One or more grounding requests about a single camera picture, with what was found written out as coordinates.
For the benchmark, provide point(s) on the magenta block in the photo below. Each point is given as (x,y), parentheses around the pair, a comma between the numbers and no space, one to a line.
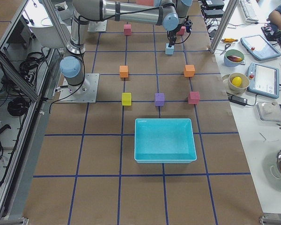
(127,29)
(193,97)
(181,31)

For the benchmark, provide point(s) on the cyan plastic bin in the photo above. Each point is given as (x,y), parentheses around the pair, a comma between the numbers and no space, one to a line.
(168,140)

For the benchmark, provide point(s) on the light blue block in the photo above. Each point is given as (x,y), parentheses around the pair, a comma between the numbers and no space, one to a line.
(169,49)

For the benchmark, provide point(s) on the yellow block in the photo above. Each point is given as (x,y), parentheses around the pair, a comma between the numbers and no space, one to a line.
(126,99)

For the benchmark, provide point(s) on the pink plastic bin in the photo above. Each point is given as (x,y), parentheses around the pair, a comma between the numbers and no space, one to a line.
(145,2)

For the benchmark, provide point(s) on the teach pendant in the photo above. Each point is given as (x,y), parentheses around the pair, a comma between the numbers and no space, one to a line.
(259,47)
(263,80)

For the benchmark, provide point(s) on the purple block right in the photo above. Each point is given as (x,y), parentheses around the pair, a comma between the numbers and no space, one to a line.
(159,99)

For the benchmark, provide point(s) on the black power adapter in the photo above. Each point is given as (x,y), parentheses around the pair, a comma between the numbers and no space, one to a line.
(238,100)

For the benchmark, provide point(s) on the orange block back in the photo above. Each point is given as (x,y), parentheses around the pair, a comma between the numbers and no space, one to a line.
(189,71)

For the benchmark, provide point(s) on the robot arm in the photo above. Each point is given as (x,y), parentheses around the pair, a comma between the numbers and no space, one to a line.
(171,15)

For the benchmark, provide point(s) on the gold cylinder tool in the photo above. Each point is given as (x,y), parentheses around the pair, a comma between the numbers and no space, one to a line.
(229,40)

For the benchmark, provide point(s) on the black handled scissors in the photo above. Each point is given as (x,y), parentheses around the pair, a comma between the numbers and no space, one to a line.
(226,47)

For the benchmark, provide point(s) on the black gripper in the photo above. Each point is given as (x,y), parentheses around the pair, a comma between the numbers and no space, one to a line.
(172,35)

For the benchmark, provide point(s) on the magenta block back left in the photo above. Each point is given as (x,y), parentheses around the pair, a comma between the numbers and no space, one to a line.
(181,31)

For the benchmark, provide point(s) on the magenta block front left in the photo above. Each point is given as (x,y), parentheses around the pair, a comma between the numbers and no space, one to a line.
(127,29)

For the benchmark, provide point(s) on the orange block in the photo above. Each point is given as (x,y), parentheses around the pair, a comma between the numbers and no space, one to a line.
(123,71)
(189,71)

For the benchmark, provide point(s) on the green bowl with fruit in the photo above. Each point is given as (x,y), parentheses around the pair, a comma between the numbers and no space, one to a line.
(233,58)

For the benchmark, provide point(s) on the teach pendant near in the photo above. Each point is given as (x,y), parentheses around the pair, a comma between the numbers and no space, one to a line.
(263,80)

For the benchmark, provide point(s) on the bowl with yellow lemon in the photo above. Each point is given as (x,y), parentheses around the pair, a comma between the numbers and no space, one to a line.
(235,83)

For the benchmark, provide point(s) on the kitchen scale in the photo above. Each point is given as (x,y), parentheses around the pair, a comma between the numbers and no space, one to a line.
(269,111)

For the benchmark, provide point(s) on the aluminium frame post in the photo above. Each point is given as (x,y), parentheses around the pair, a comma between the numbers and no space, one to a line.
(230,8)

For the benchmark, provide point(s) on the orange block front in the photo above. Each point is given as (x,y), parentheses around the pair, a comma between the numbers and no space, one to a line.
(123,71)

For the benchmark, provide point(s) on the magenta block back right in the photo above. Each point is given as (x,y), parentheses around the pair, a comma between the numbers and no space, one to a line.
(193,97)

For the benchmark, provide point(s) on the teach pendant far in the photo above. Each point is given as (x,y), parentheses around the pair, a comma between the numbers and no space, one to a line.
(259,47)

